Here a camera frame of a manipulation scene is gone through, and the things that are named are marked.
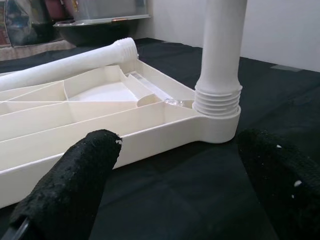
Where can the black plastic bag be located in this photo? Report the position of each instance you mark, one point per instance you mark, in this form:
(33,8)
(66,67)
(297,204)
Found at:
(42,30)

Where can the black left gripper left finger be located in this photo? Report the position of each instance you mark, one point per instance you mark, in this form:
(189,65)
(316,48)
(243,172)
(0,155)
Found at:
(70,190)

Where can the clear plastic storage bin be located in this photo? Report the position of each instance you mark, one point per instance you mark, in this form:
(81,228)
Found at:
(112,10)

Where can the white plastic table leg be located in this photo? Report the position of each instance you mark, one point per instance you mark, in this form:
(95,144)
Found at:
(75,62)
(220,50)

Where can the black wok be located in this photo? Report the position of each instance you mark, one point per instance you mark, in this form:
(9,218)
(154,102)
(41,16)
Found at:
(95,32)

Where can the beige cloth covered shelf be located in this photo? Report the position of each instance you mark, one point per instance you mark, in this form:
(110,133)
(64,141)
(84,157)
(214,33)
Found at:
(30,51)

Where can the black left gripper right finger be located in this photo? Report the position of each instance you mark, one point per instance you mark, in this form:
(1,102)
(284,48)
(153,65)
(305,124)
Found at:
(287,195)

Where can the white plastic children table top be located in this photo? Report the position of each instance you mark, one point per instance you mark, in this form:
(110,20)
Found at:
(150,132)

